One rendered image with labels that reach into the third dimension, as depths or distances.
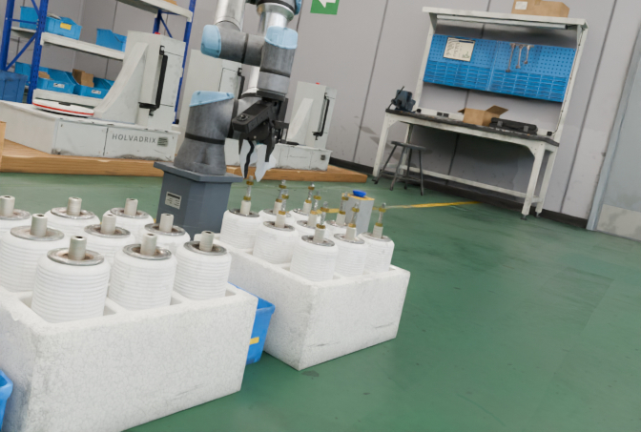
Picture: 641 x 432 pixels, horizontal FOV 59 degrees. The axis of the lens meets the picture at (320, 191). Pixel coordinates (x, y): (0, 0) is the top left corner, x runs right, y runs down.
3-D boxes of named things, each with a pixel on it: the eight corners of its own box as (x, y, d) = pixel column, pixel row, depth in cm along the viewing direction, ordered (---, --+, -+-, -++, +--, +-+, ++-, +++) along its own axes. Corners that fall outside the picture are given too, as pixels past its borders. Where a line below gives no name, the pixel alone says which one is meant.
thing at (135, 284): (86, 354, 91) (103, 245, 89) (137, 342, 99) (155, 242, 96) (118, 380, 85) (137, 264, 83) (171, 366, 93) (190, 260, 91)
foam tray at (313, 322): (181, 303, 140) (194, 234, 138) (286, 287, 170) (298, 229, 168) (299, 371, 116) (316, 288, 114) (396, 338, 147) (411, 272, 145)
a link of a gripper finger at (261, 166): (278, 182, 139) (280, 145, 138) (263, 182, 134) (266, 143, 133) (268, 181, 140) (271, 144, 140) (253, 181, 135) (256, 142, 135)
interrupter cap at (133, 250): (112, 249, 89) (113, 244, 89) (153, 246, 95) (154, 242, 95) (139, 263, 84) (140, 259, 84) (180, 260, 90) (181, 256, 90)
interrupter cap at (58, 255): (36, 253, 80) (36, 248, 80) (87, 250, 86) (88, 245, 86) (62, 270, 75) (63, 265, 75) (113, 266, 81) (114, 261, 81)
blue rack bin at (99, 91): (50, 88, 600) (52, 69, 598) (81, 93, 633) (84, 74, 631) (79, 95, 576) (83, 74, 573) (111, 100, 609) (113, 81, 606)
